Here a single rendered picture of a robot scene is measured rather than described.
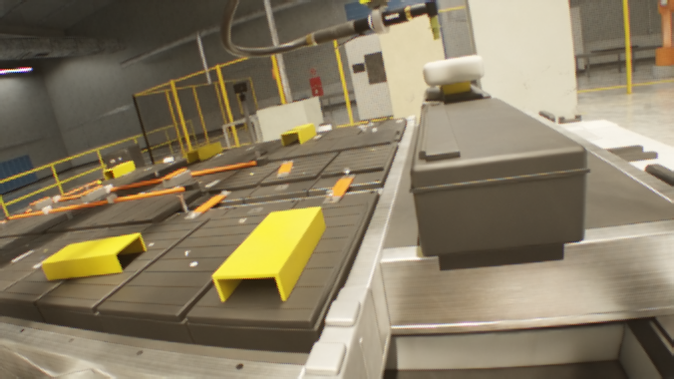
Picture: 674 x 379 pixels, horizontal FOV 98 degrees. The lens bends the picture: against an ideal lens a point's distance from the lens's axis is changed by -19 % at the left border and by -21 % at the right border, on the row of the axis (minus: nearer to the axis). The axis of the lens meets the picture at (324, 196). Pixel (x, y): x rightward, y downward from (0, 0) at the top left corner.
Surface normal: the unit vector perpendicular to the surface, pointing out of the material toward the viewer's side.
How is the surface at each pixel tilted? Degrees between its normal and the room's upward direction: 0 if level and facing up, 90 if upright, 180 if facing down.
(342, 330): 0
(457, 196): 90
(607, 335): 90
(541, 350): 90
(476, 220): 90
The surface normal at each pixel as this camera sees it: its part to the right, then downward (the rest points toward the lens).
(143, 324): -0.27, 0.35
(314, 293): -0.21, -0.93
